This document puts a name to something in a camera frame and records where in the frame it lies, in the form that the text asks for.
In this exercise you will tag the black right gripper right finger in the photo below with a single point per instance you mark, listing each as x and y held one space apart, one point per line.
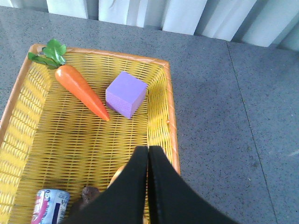
172 200

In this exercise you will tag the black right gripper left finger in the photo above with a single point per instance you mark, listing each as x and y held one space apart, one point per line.
124 200

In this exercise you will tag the toy bread roll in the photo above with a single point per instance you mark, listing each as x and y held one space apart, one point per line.
117 173

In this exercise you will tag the dark brown small object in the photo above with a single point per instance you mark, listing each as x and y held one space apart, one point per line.
89 194

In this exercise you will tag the yellow wicker basket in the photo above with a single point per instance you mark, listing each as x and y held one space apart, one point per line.
50 140

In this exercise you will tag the purple foam cube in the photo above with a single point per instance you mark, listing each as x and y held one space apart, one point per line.
125 94

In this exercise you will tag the orange toy carrot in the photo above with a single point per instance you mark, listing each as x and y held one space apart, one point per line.
69 77

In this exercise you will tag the grey pleated curtain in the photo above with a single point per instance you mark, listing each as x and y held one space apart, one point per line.
262 23

